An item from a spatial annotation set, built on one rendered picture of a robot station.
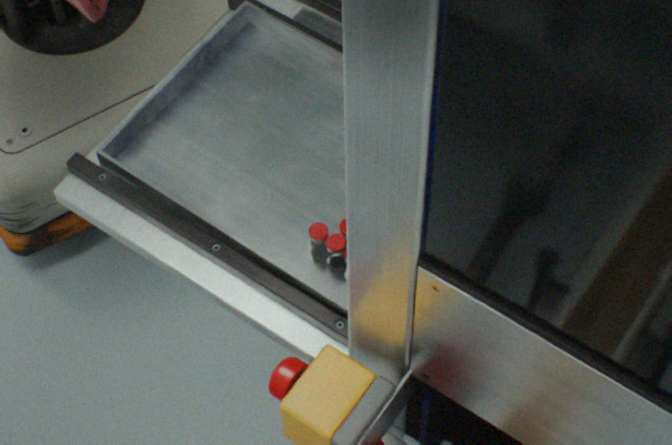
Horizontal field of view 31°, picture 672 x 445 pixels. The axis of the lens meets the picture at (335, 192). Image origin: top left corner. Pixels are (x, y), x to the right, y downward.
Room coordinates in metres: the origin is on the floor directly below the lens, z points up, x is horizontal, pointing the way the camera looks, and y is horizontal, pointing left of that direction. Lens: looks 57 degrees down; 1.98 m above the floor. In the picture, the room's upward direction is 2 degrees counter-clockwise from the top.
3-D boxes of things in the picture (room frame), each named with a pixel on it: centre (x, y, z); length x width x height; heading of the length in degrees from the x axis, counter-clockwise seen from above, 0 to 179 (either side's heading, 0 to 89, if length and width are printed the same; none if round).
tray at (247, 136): (0.75, 0.04, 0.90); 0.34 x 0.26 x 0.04; 53
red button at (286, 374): (0.44, 0.04, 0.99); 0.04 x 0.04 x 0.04; 53
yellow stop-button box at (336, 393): (0.41, 0.01, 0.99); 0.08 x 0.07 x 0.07; 53
